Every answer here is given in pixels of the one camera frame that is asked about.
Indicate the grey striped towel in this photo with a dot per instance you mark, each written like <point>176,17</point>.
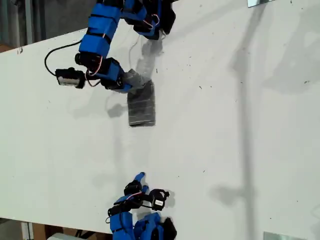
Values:
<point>141,107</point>

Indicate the white box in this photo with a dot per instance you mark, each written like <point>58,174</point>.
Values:
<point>60,237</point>

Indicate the grey metal beam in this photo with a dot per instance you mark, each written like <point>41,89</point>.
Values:
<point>28,20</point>

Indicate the grey metal table leg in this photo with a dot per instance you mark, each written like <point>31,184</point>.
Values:
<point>26,231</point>

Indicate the camera black stalk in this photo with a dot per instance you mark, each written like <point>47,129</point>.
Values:
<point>146,201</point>
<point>93,79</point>

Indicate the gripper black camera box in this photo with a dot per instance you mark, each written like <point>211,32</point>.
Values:
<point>158,198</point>
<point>68,78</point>

